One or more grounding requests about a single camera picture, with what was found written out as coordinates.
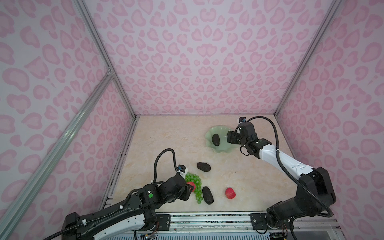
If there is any green grape bunch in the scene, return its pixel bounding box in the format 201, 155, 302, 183
185, 173, 203, 204

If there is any red strawberry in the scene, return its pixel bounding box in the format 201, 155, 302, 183
187, 182, 196, 192
225, 188, 236, 200

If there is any dark avocado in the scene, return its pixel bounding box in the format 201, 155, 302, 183
197, 162, 212, 172
202, 187, 214, 205
212, 134, 220, 147

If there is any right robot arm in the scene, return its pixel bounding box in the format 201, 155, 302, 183
227, 117, 337, 229

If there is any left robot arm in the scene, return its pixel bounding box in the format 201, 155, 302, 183
61, 174, 194, 240

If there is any green scalloped fruit bowl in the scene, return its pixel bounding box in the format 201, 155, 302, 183
205, 126, 240, 154

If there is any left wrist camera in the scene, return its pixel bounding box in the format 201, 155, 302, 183
177, 165, 188, 177

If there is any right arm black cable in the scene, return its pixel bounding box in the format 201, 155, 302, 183
239, 115, 334, 218

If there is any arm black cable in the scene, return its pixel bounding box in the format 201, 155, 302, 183
152, 148, 180, 184
239, 115, 334, 218

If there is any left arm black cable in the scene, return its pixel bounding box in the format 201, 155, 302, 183
152, 148, 180, 184

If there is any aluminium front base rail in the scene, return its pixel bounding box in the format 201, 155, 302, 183
101, 209, 340, 240

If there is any right rear frame post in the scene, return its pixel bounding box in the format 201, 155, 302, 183
274, 0, 344, 118

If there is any aluminium diagonal frame bar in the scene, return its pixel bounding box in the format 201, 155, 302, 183
1, 73, 114, 240

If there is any aluminium corner frame post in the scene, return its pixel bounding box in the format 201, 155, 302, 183
73, 0, 137, 120

